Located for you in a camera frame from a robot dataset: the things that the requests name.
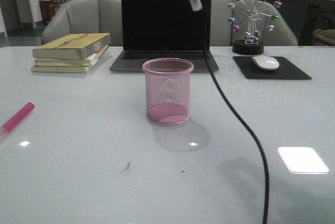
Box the pink highlighter pen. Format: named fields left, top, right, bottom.
left=1, top=102, right=35, bottom=140

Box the pink mesh pen holder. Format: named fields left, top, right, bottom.
left=142, top=58, right=194, bottom=126

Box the grey open laptop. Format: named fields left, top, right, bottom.
left=109, top=0, right=219, bottom=73

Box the right grey armchair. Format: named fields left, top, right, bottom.
left=210, top=0, right=298, bottom=46

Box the grey armchair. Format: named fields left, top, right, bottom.
left=210, top=0, right=298, bottom=46
left=41, top=0, right=123, bottom=46

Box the ferris wheel desk ornament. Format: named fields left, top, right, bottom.
left=227, top=0, right=279, bottom=55

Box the left grey armchair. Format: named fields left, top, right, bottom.
left=41, top=0, right=123, bottom=46

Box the white computer mouse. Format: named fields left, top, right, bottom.
left=251, top=55, right=280, bottom=71

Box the middle cream book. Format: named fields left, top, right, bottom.
left=35, top=46, right=109, bottom=67

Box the top yellow book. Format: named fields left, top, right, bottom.
left=32, top=33, right=110, bottom=60

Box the red trash bin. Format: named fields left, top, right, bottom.
left=39, top=0, right=55, bottom=25

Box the black mouse pad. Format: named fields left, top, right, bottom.
left=233, top=57, right=312, bottom=80

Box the brown cushioned seat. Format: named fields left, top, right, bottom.
left=312, top=29, right=334, bottom=46

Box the bottom pale book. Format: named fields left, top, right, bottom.
left=30, top=64, right=95, bottom=73

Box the black cable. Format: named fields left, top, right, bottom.
left=204, top=0, right=270, bottom=224

